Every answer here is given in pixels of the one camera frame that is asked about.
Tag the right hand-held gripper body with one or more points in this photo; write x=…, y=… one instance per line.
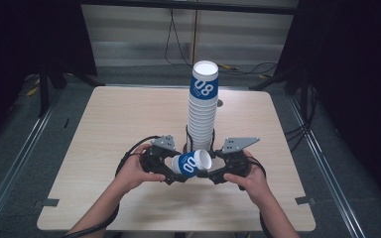
x=236, y=155

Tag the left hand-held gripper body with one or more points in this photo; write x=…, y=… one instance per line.
x=160, y=152

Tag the blue label paper cup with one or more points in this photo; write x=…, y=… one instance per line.
x=190, y=163

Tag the stack of white paper cups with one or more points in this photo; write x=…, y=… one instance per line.
x=202, y=112

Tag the person's left hand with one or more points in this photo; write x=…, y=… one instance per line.
x=135, y=172

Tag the person's right hand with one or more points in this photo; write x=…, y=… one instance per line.
x=251, y=185

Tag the grey tape strip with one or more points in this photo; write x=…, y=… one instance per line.
x=305, y=200
x=48, y=202

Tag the black metal stand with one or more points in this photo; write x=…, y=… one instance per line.
x=46, y=86

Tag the dark curtain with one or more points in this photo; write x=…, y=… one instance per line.
x=29, y=39
x=354, y=82

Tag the yellow floor tape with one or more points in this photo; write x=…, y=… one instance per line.
x=32, y=91

